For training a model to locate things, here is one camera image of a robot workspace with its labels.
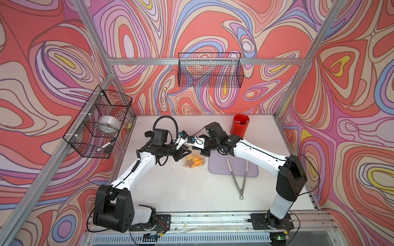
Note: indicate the left black wire basket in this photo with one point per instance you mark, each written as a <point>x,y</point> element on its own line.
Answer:
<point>83,135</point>

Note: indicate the lavender plastic tray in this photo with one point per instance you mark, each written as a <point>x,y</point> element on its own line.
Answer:
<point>218,165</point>

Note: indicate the grey tape roll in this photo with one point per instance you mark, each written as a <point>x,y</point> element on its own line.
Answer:
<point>108,125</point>

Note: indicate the black wire basket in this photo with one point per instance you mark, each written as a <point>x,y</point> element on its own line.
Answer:
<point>210,69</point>
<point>83,135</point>

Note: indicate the back black wire basket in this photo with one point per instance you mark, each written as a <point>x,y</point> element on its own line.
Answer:
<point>210,69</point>

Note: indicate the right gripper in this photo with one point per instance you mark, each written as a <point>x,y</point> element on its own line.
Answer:
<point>205,153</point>

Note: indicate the red cylindrical cup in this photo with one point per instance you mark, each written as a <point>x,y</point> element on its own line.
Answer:
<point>239,125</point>

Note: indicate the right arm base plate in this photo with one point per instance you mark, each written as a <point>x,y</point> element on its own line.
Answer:
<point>262,221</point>

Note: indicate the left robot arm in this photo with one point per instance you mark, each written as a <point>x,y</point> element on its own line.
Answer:
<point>114,208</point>

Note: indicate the clear resealable plastic bag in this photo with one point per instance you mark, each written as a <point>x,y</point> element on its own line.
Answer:
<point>194,160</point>

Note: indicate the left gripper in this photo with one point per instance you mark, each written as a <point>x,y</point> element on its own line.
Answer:
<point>179,152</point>

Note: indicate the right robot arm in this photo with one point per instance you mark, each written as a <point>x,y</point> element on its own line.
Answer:
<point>288,170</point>

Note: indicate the white marker in basket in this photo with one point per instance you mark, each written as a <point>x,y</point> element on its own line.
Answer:
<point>103,147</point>

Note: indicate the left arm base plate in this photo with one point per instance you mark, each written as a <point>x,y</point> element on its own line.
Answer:
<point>160,223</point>

